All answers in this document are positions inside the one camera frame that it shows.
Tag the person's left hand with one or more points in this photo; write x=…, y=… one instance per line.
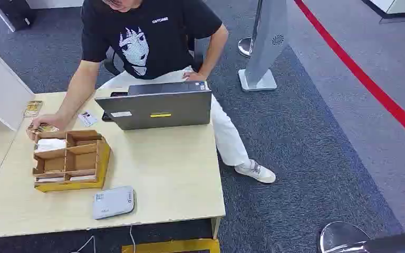
x=193, y=76

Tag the person's right hand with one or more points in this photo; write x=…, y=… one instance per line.
x=50, y=121

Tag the stack of golden cards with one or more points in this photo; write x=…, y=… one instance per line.
x=47, y=128

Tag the golden printed card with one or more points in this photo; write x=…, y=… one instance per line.
x=33, y=108

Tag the white printed card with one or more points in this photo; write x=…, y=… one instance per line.
x=87, y=118

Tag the person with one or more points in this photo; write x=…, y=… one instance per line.
x=160, y=42

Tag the grey laptop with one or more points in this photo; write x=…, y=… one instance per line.
x=157, y=110

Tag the wooden card box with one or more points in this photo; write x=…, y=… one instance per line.
x=83, y=160

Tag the black phone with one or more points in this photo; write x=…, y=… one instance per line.
x=107, y=117

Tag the thin white card stack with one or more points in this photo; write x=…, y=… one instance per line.
x=83, y=177
x=50, y=179

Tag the grey kiosk stand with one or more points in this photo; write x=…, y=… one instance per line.
x=265, y=45

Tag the grey flat card reader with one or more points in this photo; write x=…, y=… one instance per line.
x=113, y=203

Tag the black box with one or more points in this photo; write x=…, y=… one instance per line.
x=17, y=14

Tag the desk leg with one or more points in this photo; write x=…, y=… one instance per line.
x=216, y=227

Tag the red barrier tape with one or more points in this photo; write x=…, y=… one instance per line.
x=363, y=78

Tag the yellow board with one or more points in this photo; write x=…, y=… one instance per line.
x=174, y=245

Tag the white furniture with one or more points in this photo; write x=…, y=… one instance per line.
x=398, y=7

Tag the chrome stanchion with dark post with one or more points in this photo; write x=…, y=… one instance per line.
x=342, y=237

